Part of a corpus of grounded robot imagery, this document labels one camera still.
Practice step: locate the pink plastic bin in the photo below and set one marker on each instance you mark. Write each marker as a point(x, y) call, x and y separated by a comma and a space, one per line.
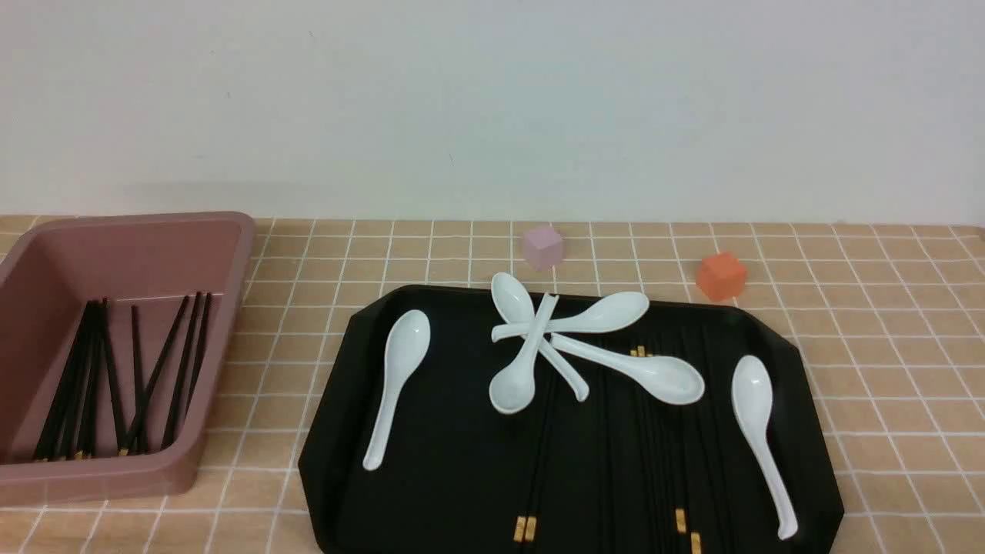
point(149, 261)

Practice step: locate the black chopstick gold top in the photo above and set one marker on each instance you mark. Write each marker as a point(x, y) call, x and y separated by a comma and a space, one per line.
point(652, 492)

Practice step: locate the black chopstick in bin rightmost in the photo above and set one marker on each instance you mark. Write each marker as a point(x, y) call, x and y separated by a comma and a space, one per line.
point(200, 348)

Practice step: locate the black chopstick in bin middle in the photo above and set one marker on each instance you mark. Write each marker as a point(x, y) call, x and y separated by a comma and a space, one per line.
point(137, 442)

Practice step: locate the black chopstick gold tip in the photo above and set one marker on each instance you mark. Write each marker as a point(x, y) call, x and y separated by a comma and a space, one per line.
point(531, 477)
point(667, 421)
point(551, 459)
point(692, 539)

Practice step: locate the pink cube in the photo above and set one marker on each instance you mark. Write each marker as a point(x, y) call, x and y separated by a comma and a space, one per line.
point(543, 247)

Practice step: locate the white spoon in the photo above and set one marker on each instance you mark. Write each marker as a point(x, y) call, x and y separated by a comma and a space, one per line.
point(515, 305)
point(752, 399)
point(406, 346)
point(615, 312)
point(667, 378)

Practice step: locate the white spoon bowl down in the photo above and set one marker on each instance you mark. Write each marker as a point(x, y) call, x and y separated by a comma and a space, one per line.
point(507, 381)

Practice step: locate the black serving tray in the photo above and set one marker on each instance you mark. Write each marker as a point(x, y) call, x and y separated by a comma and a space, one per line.
point(456, 473)

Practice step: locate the black chopstick in bin left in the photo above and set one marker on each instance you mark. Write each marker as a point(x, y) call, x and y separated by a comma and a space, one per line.
point(48, 439)

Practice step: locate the black chopstick in bin right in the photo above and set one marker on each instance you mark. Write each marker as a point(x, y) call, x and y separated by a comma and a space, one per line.
point(168, 436)

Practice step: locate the black chopstick in bin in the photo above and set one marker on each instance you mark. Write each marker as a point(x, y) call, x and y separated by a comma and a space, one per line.
point(137, 442)
point(157, 371)
point(168, 436)
point(200, 348)
point(48, 439)

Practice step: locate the orange cube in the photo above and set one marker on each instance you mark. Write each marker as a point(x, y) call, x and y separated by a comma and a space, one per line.
point(722, 276)

